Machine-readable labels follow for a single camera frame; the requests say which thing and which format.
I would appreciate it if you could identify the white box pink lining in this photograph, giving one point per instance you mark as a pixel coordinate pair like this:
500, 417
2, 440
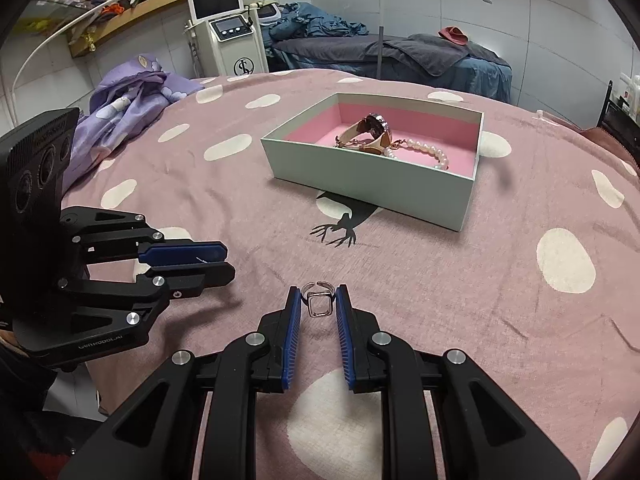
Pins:
303, 151

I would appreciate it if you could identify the white beauty machine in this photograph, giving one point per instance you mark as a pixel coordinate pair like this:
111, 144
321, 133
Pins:
226, 38

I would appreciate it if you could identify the red cloth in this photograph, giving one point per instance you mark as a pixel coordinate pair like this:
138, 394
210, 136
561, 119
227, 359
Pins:
455, 35

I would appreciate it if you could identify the pink polka dot bedspread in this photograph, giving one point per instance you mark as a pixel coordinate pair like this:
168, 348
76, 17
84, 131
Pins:
540, 287

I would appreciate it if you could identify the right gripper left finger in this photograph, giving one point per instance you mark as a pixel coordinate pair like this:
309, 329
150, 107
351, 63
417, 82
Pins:
194, 417

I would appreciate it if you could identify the blue massage bed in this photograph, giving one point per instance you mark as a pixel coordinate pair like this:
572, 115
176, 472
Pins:
470, 75

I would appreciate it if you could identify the rose gold watch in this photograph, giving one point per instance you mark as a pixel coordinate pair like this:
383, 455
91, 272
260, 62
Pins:
370, 135

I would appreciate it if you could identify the blue crumpled blanket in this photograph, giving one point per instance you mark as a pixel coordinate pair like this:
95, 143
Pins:
301, 20

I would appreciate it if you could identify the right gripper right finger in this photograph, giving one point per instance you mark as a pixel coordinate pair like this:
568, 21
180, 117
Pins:
441, 411

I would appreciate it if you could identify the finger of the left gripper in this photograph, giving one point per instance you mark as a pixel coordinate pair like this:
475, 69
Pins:
181, 253
189, 280

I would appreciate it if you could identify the black trolley rack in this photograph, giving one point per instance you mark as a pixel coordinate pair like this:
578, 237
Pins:
615, 121

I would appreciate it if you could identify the dark grey towel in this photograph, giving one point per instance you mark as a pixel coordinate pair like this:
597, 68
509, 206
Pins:
433, 55

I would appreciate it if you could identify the purple floral blanket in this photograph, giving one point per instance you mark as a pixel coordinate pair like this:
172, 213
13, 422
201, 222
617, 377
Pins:
128, 100

